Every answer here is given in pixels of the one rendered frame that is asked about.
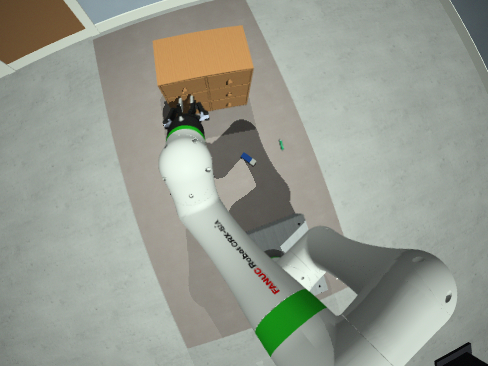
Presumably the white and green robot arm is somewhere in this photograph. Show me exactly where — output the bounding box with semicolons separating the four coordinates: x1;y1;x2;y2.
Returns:
159;116;457;366

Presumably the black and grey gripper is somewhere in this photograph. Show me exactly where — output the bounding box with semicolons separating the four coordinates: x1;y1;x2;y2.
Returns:
163;95;210;130

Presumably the blue and white eraser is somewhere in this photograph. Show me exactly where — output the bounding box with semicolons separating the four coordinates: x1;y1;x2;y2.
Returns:
241;153;256;166

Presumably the small wooden chest of drawers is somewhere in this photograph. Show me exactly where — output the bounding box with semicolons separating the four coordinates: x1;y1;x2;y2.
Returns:
153;25;254;108

